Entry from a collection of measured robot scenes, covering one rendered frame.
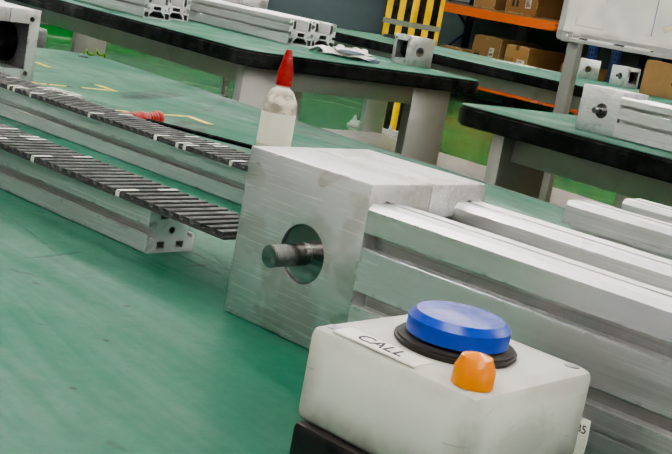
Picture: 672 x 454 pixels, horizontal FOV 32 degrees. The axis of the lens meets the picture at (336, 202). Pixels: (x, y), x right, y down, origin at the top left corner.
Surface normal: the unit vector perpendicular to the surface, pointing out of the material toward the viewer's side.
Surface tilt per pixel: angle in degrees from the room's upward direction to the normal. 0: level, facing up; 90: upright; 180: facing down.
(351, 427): 90
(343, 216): 90
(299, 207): 90
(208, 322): 0
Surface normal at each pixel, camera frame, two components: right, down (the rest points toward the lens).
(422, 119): 0.62, 0.25
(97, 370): 0.18, -0.97
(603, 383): -0.67, 0.01
